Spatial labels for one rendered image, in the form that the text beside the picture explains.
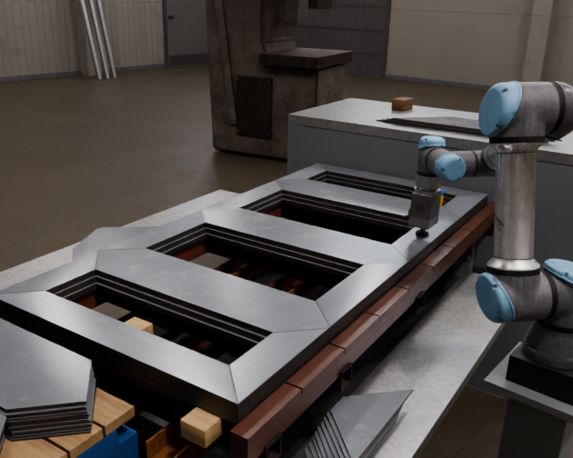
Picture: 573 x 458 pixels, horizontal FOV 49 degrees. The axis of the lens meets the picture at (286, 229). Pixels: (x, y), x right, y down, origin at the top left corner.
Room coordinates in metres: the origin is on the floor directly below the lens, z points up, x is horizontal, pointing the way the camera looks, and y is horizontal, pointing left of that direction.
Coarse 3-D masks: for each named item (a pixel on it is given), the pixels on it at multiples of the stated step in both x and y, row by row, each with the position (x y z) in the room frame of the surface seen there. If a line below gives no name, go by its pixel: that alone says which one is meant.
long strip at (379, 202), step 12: (276, 180) 2.36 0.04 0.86; (288, 180) 2.36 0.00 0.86; (300, 180) 2.37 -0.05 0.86; (312, 180) 2.37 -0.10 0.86; (300, 192) 2.21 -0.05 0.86; (312, 192) 2.21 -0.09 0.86; (324, 192) 2.22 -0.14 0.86; (336, 192) 2.22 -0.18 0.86; (348, 192) 2.23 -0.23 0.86; (360, 192) 2.23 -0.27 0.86; (372, 192) 2.23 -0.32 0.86; (360, 204) 2.08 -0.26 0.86; (372, 204) 2.08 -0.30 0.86; (384, 204) 2.09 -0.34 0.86; (396, 204) 2.09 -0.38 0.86; (408, 204) 2.09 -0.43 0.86; (444, 216) 1.98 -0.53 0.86; (456, 216) 1.98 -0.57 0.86
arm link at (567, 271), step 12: (552, 264) 1.32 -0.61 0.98; (564, 264) 1.33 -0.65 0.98; (552, 276) 1.29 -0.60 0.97; (564, 276) 1.27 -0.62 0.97; (552, 288) 1.26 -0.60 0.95; (564, 288) 1.27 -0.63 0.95; (552, 300) 1.25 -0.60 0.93; (564, 300) 1.25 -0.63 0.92; (552, 312) 1.25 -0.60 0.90; (564, 312) 1.26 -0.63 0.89; (552, 324) 1.27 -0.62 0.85; (564, 324) 1.26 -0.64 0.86
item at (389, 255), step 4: (388, 248) 1.68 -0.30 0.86; (392, 248) 1.68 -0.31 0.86; (384, 252) 1.65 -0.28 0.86; (388, 252) 1.65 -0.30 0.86; (392, 252) 1.66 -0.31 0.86; (396, 252) 1.66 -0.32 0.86; (376, 256) 1.62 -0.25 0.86; (380, 256) 1.62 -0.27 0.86; (384, 256) 1.62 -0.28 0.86; (388, 256) 1.62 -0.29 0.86; (392, 256) 1.62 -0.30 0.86; (396, 256) 1.62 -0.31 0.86; (400, 256) 1.62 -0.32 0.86; (372, 260) 1.59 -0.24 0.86; (376, 260) 1.59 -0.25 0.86; (380, 260) 1.59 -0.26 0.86; (384, 260) 1.59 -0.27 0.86; (388, 260) 1.60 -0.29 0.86; (392, 260) 1.60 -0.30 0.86; (396, 260) 1.60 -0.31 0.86
